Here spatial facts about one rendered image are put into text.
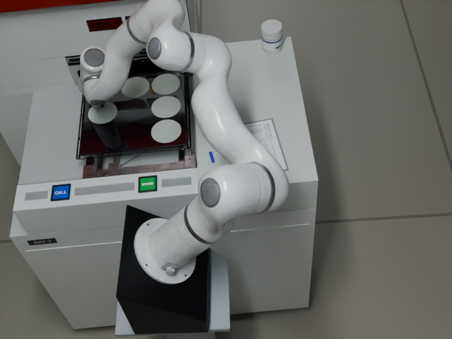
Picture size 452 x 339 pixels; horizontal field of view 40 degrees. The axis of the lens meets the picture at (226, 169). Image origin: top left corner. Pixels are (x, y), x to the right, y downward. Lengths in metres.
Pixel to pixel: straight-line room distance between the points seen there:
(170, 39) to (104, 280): 1.05
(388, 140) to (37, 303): 1.82
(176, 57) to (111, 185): 0.54
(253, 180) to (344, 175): 1.68
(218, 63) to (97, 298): 1.17
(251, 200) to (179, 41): 0.43
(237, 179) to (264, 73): 0.81
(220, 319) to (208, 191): 0.52
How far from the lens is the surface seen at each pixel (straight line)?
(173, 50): 1.50
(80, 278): 2.26
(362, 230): 2.87
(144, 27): 1.70
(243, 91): 2.05
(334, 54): 3.59
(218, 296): 1.80
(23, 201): 1.94
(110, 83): 1.83
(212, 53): 1.57
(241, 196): 1.34
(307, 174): 1.83
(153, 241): 1.64
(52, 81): 2.38
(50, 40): 2.24
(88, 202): 1.86
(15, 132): 2.62
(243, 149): 1.47
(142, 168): 2.00
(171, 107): 2.12
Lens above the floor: 2.44
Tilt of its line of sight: 53 degrees down
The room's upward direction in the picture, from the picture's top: 7 degrees counter-clockwise
